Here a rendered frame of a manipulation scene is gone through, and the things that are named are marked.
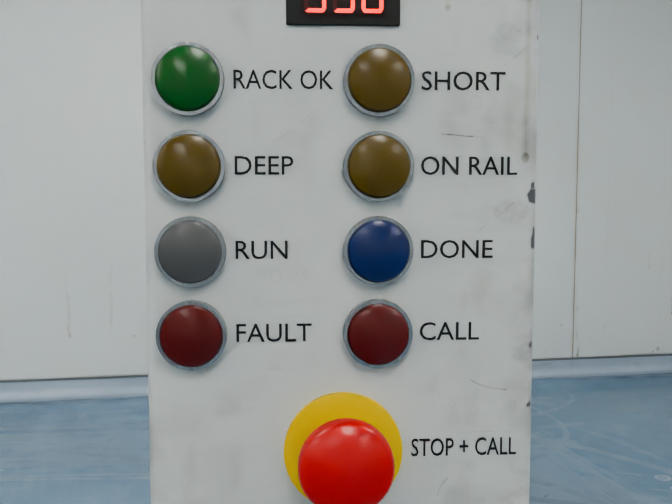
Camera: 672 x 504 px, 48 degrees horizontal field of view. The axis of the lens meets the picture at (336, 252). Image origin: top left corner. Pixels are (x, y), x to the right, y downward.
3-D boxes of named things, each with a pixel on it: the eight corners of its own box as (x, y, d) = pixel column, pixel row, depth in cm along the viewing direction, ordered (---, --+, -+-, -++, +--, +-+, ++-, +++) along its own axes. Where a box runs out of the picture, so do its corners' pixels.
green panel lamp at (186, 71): (220, 111, 31) (219, 43, 31) (152, 111, 31) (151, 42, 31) (222, 113, 32) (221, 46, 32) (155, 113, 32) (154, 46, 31)
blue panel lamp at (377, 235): (412, 284, 32) (412, 219, 32) (347, 284, 32) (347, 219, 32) (409, 281, 33) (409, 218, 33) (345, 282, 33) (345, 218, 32)
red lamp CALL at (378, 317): (411, 367, 32) (411, 303, 32) (347, 368, 32) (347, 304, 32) (408, 363, 33) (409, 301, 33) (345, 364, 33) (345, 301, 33)
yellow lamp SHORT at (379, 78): (413, 112, 31) (413, 45, 31) (347, 112, 31) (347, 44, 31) (410, 114, 32) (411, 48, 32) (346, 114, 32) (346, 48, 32)
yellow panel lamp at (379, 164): (412, 199, 32) (413, 132, 32) (347, 199, 32) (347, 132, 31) (409, 198, 33) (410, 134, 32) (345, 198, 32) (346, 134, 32)
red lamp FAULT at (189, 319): (223, 369, 32) (222, 305, 32) (157, 370, 32) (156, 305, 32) (225, 365, 33) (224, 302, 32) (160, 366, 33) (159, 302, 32)
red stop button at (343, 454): (396, 522, 31) (397, 425, 30) (297, 524, 30) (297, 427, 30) (383, 479, 35) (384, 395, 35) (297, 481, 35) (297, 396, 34)
